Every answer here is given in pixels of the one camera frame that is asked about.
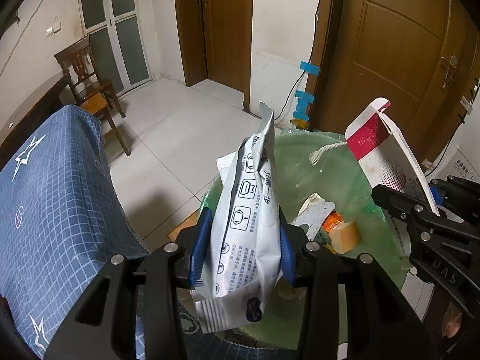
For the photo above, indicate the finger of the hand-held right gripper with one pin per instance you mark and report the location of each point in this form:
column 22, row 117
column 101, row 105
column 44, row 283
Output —
column 397, row 200
column 457, row 198

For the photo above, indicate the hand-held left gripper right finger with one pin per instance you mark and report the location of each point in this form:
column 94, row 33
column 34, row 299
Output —
column 287, row 260

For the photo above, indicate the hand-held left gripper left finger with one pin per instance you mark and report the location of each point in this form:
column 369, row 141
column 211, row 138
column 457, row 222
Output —
column 198, row 249

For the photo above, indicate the green knitted cloth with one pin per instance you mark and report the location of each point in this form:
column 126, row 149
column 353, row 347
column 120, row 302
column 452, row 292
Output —
column 320, row 238

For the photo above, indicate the white long cardboard box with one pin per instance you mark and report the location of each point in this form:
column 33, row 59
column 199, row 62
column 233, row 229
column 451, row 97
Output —
column 378, row 157

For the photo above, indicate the white printed foil packet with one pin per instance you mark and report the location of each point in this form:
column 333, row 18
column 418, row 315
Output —
column 243, row 225

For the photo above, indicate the beige small box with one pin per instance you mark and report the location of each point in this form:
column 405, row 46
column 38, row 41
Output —
column 345, row 235

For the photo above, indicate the trash bin with green bag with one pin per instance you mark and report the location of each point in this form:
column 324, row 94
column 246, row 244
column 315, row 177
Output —
column 337, row 180

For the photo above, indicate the person's right hand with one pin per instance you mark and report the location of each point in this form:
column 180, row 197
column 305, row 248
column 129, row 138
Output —
column 452, row 318

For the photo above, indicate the brown cardboard piece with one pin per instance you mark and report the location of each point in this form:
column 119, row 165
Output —
column 182, row 227

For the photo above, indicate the white printed carton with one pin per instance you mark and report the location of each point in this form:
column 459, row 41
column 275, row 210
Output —
column 465, row 167

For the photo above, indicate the white crumpled wrapper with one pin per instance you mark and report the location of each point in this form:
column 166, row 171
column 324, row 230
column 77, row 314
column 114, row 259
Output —
column 313, row 213

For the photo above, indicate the orange small packet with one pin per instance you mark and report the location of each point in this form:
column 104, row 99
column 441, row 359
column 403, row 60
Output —
column 333, row 220

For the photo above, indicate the blue tape strip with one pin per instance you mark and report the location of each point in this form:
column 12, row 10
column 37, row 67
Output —
column 310, row 68
column 302, row 114
column 304, row 96

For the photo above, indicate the blue star checked tablecloth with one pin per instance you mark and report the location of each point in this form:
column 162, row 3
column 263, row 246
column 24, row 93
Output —
column 56, row 202

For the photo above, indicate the wooden dining chair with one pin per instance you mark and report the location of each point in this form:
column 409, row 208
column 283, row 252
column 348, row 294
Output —
column 88, row 78

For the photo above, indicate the white glass double door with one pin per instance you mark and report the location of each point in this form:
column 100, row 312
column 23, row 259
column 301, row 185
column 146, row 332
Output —
column 112, row 26

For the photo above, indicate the white wall switch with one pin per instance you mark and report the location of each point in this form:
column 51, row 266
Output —
column 53, row 29

